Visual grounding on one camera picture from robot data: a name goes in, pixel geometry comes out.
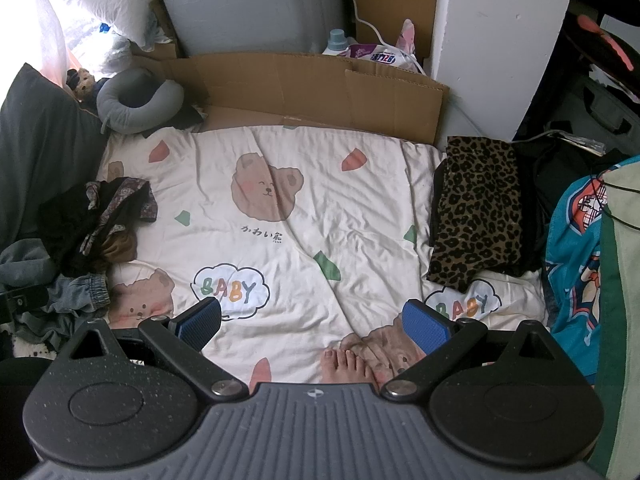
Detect pink white packet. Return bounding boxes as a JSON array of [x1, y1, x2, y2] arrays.
[[396, 19, 420, 56]]

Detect brown teddy bear toy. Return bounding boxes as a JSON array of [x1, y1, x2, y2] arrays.
[[65, 67, 98, 103]]

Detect brown cardboard sheet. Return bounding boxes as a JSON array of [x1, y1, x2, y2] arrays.
[[132, 52, 451, 146]]

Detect grey plastic wrapped mattress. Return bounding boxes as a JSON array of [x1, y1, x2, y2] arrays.
[[147, 0, 351, 58]]

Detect black garment bear print lining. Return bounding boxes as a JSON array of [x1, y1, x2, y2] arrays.
[[40, 176, 158, 276]]

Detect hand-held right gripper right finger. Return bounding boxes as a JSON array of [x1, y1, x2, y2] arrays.
[[380, 299, 566, 403]]

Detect bear printed white blanket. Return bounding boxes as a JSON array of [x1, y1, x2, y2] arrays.
[[97, 125, 551, 396]]

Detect brown garment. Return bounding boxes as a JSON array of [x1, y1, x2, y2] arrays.
[[100, 232, 138, 263]]

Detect sheer curtain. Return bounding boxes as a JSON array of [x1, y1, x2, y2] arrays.
[[25, 0, 71, 93]]

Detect light blue capped bottle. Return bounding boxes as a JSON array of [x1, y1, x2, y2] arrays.
[[322, 29, 351, 57]]

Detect clear plastic bag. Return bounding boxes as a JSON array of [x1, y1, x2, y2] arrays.
[[67, 20, 133, 78]]

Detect dark green pillow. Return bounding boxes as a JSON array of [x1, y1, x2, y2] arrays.
[[0, 62, 108, 256]]

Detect grey garment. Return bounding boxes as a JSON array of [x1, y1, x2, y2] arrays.
[[0, 237, 56, 291]]

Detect grey neck pillow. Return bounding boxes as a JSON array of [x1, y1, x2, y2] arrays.
[[96, 67, 186, 135]]

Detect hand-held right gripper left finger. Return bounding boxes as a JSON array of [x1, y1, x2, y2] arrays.
[[60, 297, 248, 403]]

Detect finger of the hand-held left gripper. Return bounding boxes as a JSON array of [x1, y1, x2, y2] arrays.
[[0, 287, 38, 326]]

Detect white pillow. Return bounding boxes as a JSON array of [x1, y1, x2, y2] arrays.
[[42, 0, 161, 53]]

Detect blue denim jeans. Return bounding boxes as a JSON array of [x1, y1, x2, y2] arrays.
[[15, 271, 111, 348]]

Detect person's foot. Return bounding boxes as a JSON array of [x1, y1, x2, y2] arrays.
[[320, 349, 378, 386]]

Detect white cable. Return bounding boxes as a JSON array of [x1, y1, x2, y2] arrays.
[[347, 0, 428, 76]]

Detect grey storage box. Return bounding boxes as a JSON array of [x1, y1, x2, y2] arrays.
[[550, 72, 640, 156]]

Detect teal cartoon printed cloth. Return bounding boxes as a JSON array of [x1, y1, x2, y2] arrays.
[[544, 157, 640, 381]]

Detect leopard print garment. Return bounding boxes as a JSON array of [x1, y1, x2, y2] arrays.
[[427, 136, 526, 293]]

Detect green cloth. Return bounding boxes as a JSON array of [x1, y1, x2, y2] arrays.
[[590, 155, 640, 480]]

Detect dark cloth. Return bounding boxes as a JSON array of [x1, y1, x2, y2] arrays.
[[145, 102, 206, 136]]

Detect black and pink object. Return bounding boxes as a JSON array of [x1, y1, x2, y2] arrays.
[[567, 7, 636, 73]]

